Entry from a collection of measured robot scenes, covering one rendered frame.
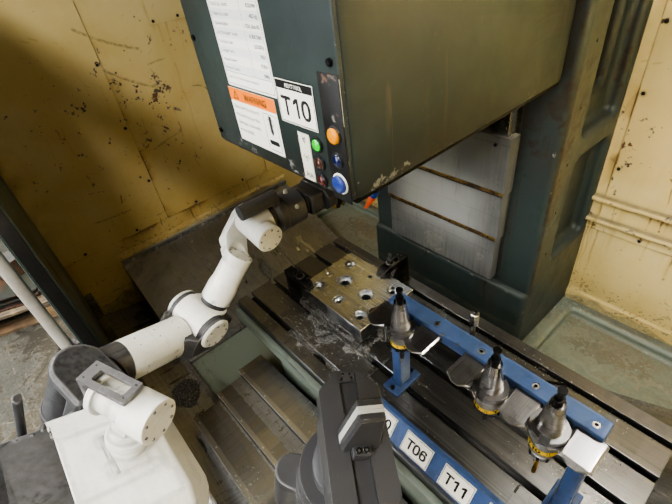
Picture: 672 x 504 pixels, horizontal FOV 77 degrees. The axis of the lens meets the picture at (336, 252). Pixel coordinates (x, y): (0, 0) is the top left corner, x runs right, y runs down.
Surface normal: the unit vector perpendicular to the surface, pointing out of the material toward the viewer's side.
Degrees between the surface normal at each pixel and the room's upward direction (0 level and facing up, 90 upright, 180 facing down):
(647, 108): 90
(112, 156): 90
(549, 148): 90
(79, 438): 23
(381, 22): 90
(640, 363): 0
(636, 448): 0
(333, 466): 16
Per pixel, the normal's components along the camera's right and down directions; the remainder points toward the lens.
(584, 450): -0.12, -0.78
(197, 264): 0.18, -0.54
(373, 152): 0.65, 0.40
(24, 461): 0.18, -0.90
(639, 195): -0.75, 0.48
